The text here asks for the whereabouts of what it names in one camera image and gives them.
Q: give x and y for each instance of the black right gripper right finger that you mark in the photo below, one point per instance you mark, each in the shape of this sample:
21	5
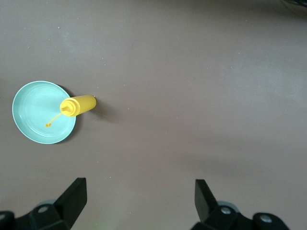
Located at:
206	210

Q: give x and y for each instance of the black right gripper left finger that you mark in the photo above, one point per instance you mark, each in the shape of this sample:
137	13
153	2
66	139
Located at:
69	203

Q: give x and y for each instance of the yellow mustard squeeze bottle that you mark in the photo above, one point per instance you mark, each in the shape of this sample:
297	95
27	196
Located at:
80	105

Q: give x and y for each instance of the pale green plate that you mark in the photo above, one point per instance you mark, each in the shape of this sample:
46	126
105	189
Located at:
36	115

